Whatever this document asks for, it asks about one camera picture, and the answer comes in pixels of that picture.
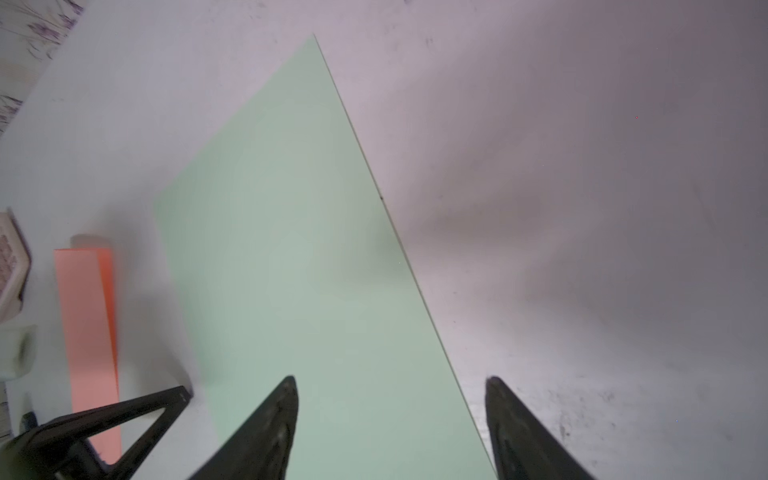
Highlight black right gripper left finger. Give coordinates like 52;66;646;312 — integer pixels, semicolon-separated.
192;376;299;480

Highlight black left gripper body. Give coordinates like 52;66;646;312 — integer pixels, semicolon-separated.
1;434;108;479

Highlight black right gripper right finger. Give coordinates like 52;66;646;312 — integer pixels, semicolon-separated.
485;376;593;480

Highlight green paper sheet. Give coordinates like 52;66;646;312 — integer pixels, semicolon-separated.
153;39;495;479

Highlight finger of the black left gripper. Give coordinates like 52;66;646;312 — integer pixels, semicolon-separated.
26;386;192;479

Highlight pink paper sheet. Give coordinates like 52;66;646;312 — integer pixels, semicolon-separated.
53;235;124;466

